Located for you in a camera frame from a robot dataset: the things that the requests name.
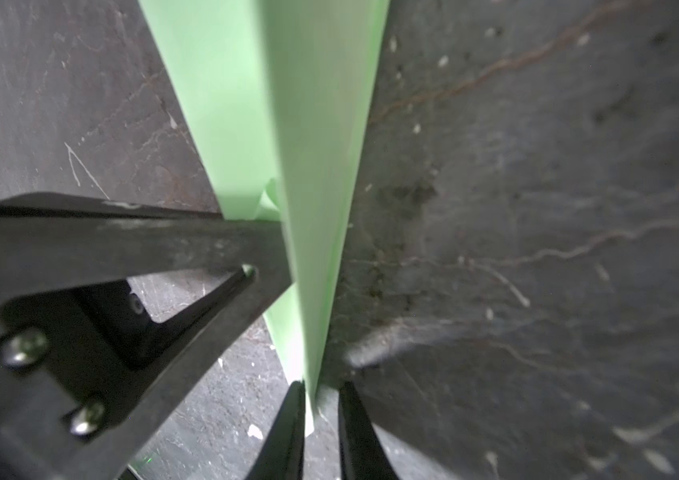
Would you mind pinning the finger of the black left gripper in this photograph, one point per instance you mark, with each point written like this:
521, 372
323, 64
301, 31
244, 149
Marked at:
84, 383
56, 205

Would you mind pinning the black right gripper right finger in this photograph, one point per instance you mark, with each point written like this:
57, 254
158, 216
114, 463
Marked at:
362, 456

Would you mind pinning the light green paper sheet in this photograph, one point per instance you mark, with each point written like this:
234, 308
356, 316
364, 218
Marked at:
276, 96

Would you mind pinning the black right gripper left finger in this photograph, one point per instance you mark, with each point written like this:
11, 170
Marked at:
281, 456

